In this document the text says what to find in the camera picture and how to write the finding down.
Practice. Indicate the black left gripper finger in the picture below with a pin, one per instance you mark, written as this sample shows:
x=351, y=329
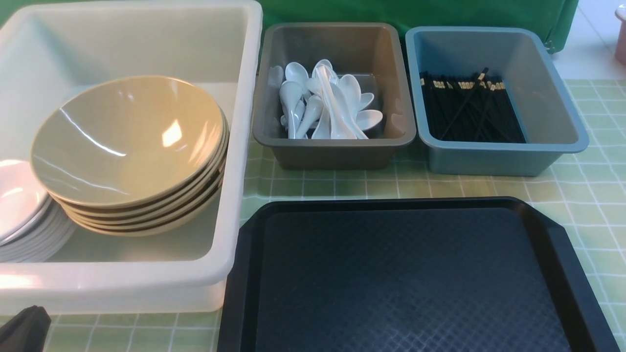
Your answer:
x=25, y=332

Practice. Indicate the tan noodle bowl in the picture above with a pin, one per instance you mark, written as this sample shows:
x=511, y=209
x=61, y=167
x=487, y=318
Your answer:
x=131, y=139

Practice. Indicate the black chopstick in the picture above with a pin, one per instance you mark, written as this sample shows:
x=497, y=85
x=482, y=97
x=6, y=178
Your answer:
x=475, y=84
x=481, y=135

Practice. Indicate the white square dish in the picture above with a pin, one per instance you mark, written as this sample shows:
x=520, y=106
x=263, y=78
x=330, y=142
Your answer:
x=36, y=220
x=22, y=198

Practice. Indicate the white soup spoon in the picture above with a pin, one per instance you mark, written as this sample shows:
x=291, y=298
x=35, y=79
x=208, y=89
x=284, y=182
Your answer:
x=336, y=111

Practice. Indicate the stack of white dishes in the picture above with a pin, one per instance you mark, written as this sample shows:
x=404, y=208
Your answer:
x=41, y=242

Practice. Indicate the stack of tan bowls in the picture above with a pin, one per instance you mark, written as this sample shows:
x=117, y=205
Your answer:
x=173, y=210

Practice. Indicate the large white plastic tub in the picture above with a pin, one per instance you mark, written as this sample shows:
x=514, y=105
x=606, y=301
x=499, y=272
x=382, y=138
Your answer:
x=49, y=53

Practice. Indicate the black plastic tray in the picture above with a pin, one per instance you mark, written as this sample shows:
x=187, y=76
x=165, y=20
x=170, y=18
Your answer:
x=408, y=275

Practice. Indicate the pile of white spoons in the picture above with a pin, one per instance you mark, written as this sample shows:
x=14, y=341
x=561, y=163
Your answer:
x=304, y=111

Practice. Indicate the grey plastic bin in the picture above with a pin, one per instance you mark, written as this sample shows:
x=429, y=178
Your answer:
x=372, y=53

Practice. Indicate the pile of black chopsticks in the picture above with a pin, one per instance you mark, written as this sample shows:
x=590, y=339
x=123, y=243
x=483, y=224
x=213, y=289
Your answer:
x=442, y=96

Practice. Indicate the blue plastic bin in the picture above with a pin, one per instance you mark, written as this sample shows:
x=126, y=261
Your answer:
x=549, y=118

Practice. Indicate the green checkered tablecloth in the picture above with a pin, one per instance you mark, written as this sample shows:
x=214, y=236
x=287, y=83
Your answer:
x=583, y=192

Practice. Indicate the green fabric backdrop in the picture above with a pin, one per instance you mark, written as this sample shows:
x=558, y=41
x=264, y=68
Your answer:
x=550, y=20

